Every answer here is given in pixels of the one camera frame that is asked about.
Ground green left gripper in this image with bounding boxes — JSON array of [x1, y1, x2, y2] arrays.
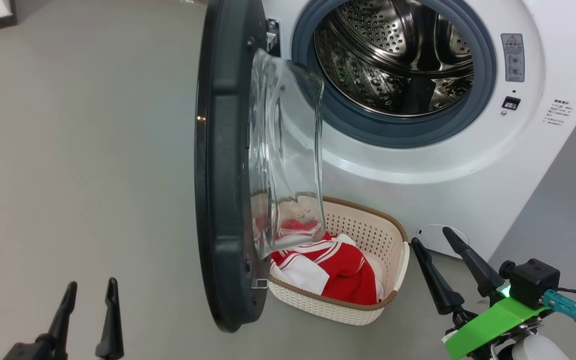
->
[[3, 277, 125, 360]]

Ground grey warning label sticker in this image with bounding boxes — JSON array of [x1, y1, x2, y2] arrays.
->
[[501, 33, 525, 83]]

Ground black cable with teal connector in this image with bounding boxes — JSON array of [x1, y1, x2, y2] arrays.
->
[[543, 287, 576, 331]]

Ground small printed text sticker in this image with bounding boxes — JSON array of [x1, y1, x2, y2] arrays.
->
[[543, 98, 575, 127]]

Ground perforated stainless steel drum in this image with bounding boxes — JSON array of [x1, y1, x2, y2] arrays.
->
[[314, 0, 475, 118]]

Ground white front-load washing machine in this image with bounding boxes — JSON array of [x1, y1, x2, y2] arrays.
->
[[263, 0, 576, 261]]

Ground round white drain filter cover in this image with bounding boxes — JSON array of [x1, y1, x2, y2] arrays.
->
[[415, 224, 469, 258]]

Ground red white trimmed shorts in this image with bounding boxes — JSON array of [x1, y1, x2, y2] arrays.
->
[[323, 250, 384, 306]]

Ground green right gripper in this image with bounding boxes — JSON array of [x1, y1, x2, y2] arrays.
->
[[411, 226, 551, 360]]

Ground cream perforated basket brown rim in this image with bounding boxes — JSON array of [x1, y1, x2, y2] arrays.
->
[[268, 196, 410, 327]]

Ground black round glass washer door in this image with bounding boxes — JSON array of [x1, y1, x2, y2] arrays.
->
[[194, 0, 326, 333]]

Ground red white striped top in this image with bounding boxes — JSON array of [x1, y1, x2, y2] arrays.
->
[[270, 232, 369, 296]]

